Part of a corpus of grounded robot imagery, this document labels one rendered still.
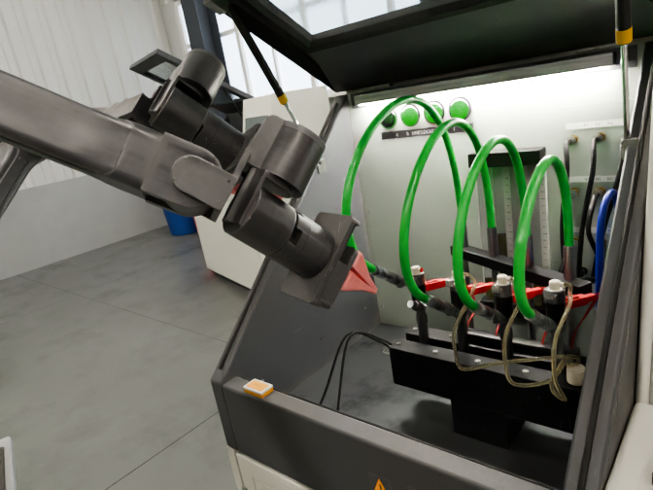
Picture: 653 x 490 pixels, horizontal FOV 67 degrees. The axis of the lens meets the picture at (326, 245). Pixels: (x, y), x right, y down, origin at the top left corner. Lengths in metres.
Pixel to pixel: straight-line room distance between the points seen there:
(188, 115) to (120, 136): 0.17
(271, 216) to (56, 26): 7.34
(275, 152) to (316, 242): 0.10
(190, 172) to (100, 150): 0.08
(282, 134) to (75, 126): 0.18
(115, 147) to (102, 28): 7.57
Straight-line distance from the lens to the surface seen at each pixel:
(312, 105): 3.96
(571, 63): 1.01
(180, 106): 0.64
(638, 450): 0.75
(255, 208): 0.46
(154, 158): 0.47
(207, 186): 0.46
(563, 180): 0.83
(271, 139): 0.50
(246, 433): 1.05
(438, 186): 1.17
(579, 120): 1.04
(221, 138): 0.65
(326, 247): 0.51
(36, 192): 7.31
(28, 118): 0.50
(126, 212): 7.76
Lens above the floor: 1.45
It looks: 16 degrees down
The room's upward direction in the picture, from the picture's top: 10 degrees counter-clockwise
